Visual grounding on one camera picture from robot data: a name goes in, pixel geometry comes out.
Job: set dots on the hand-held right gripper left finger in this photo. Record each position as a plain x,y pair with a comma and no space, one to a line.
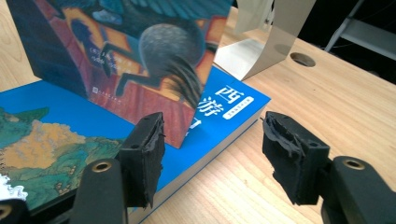
143,161

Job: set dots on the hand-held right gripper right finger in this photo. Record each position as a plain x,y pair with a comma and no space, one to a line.
295,158

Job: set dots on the blue landscape cover book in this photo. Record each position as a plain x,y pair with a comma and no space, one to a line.
77,105

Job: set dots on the colourful illustrated dark book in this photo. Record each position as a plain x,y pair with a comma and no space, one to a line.
140,46

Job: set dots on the grey expandable metal book rack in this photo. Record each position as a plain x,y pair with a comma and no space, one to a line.
274,37

